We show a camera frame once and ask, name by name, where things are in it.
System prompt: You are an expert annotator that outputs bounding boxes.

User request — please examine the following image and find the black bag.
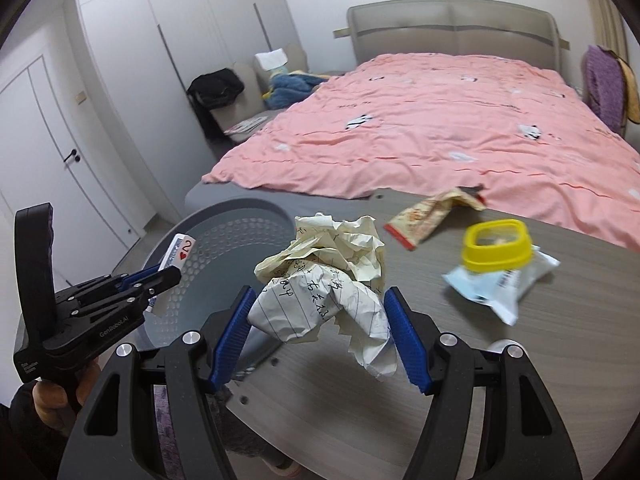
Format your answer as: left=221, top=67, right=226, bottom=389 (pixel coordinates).
left=186, top=69, right=246, bottom=111

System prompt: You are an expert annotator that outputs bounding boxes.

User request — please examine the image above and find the purple fuzzy cloth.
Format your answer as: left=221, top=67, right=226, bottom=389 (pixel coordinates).
left=585, top=44, right=628, bottom=133

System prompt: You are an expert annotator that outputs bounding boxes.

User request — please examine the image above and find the yellow plastic lid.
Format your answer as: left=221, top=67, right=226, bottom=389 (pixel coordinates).
left=461, top=220, right=536, bottom=275

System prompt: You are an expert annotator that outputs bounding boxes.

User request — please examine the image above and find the beige curtain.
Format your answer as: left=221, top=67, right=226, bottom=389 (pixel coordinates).
left=582, top=0, right=631, bottom=61

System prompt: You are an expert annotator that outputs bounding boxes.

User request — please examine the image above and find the purple rug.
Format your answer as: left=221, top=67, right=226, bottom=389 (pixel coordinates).
left=152, top=385, right=173, bottom=461

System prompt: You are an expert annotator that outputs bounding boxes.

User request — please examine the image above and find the white plastic packet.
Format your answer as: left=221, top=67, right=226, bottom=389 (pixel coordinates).
left=442, top=245, right=562, bottom=326

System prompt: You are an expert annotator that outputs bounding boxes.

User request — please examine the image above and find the yellow cloth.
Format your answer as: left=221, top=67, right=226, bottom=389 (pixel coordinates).
left=617, top=55, right=640, bottom=123

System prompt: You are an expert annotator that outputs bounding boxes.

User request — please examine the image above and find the white bottle cap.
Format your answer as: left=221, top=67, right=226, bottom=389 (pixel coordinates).
left=487, top=338, right=526, bottom=354

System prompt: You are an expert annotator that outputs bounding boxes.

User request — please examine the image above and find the magazine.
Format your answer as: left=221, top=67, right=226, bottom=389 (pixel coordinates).
left=224, top=115, right=268, bottom=136

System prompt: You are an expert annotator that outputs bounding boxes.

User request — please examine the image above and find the white wardrobe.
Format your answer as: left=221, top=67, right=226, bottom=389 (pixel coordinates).
left=75, top=0, right=311, bottom=221

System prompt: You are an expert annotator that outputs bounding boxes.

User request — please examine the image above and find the white door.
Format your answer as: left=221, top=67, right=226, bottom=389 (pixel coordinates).
left=0, top=55, right=156, bottom=281

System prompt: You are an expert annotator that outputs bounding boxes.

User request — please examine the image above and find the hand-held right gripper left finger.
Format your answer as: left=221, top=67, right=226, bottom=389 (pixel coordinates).
left=56, top=285, right=258, bottom=480

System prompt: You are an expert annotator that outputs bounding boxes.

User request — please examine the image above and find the grey upholstered bed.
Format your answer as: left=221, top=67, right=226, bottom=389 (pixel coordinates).
left=184, top=1, right=640, bottom=221

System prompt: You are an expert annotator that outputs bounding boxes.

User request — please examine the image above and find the pink slipper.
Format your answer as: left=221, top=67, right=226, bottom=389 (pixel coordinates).
left=262, top=452, right=303, bottom=478

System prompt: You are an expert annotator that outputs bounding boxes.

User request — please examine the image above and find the blue clothing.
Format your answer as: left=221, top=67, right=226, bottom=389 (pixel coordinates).
left=262, top=74, right=323, bottom=110

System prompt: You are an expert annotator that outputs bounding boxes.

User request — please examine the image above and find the beige snack wrapper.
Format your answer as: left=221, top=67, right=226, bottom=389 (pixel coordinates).
left=384, top=185, right=488, bottom=251

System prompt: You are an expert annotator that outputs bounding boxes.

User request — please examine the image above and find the grey perforated plastic basket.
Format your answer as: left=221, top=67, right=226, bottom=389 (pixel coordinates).
left=140, top=199, right=301, bottom=378

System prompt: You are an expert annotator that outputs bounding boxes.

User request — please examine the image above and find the lined paper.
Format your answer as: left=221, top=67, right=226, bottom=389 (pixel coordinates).
left=248, top=212, right=398, bottom=381

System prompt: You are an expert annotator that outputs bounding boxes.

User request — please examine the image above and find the person's left hand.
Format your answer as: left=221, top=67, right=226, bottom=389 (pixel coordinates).
left=32, top=360, right=101, bottom=426

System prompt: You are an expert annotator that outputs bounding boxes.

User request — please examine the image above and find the beige armchair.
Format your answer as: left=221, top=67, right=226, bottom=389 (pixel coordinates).
left=207, top=42, right=308, bottom=136

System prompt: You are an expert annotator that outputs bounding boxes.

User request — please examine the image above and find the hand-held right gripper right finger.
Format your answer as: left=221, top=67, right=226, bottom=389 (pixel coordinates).
left=384, top=286, right=583, bottom=480

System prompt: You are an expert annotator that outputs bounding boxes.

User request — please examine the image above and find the playing card two of hearts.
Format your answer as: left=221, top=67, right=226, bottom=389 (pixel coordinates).
left=150, top=232, right=195, bottom=311

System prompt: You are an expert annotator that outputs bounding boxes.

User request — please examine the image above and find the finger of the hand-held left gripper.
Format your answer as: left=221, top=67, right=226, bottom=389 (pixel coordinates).
left=75, top=266, right=182, bottom=318
left=67, top=265, right=163, bottom=303

